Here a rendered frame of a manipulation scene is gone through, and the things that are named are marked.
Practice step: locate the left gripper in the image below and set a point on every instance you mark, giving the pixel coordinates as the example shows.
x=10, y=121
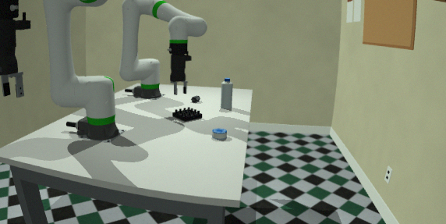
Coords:
x=178, y=62

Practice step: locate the grey bottle with blue cap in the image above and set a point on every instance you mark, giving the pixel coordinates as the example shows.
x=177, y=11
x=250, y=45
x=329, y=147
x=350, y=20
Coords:
x=226, y=94

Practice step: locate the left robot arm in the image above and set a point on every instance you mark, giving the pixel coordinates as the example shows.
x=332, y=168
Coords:
x=148, y=70

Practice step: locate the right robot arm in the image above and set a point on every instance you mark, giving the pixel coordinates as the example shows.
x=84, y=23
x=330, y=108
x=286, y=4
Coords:
x=94, y=93

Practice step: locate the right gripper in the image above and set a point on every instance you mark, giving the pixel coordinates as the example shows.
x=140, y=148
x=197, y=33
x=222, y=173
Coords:
x=8, y=63

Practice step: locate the black knob panel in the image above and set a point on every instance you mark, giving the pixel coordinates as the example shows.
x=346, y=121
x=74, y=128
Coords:
x=188, y=114

